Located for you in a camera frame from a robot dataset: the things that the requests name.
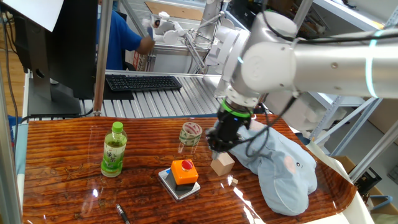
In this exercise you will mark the black keyboard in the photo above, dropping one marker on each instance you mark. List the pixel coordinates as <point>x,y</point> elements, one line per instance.
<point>143,83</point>

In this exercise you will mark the light blue elephant plush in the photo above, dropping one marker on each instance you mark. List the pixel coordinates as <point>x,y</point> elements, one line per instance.
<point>280,174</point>

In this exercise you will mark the clear tape roll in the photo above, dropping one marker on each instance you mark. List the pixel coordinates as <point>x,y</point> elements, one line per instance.
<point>190,138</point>

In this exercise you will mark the black computer monitor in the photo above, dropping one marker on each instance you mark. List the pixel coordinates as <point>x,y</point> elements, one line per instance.
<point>74,46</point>

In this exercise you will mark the white backing sheet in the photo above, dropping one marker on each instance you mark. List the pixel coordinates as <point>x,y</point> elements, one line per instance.
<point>351,211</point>

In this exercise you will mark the person in blue shirt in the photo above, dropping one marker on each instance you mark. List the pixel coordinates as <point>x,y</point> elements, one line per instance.
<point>115,40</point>

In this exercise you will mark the cardboard box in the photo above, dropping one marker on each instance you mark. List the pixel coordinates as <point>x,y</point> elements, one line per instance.
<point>345,161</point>

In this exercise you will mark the silver haptic device linkage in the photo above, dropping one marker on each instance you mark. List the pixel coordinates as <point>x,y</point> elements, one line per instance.
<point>196,53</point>

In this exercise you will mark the grey metal shelf frame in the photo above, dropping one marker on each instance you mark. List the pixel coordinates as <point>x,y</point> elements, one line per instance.
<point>357,124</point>

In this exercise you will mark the large wooden cube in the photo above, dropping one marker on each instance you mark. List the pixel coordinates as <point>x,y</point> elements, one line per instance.
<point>222,165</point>

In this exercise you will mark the white foam packing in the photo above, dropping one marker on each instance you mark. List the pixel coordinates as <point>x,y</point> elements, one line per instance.
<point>298,115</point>

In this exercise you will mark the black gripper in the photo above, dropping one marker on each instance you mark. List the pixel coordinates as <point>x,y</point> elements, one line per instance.
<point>231,129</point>

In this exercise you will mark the black desk pad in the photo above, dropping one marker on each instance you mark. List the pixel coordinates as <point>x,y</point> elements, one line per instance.
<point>118,95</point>

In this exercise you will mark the person forearm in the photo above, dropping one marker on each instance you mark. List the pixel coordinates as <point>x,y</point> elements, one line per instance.
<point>145,45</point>

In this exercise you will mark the green tea bottle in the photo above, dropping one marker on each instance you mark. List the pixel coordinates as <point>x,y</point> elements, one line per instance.
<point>113,155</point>

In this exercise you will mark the orange box with red button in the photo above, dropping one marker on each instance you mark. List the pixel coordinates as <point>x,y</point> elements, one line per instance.
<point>183,175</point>

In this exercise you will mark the brown board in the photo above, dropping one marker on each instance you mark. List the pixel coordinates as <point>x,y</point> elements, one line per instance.
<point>174,11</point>

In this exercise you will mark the grey frame post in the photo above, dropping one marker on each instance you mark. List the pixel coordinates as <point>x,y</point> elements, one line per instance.
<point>7,171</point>

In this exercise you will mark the wood pattern table mat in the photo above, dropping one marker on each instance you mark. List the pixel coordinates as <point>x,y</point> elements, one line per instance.
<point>77,186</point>

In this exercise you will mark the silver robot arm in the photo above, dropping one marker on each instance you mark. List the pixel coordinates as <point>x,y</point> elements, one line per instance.
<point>326,68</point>

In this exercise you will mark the silver digital scale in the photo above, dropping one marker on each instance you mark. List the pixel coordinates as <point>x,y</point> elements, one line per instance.
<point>182,194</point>

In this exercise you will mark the white paper on monitor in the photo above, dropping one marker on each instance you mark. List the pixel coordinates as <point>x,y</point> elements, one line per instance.
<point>34,12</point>

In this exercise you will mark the round silver vertical post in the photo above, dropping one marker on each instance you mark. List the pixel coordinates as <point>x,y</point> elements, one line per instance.
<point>102,62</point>

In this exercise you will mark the silver background robot column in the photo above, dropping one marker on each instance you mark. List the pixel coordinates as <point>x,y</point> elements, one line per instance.
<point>211,15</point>

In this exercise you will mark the black pen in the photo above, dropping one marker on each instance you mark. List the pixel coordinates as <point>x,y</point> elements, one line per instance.
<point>122,213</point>

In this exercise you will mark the small wooden cube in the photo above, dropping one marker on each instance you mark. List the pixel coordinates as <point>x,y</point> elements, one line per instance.
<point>234,182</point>

